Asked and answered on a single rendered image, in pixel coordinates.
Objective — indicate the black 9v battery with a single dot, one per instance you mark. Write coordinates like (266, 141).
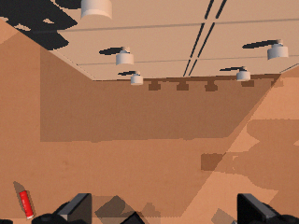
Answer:
(134, 218)

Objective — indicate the red battery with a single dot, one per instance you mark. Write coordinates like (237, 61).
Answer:
(26, 204)

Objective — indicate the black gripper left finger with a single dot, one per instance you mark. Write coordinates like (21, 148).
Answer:
(78, 209)

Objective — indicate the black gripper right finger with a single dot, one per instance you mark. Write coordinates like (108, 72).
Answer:
(251, 211)

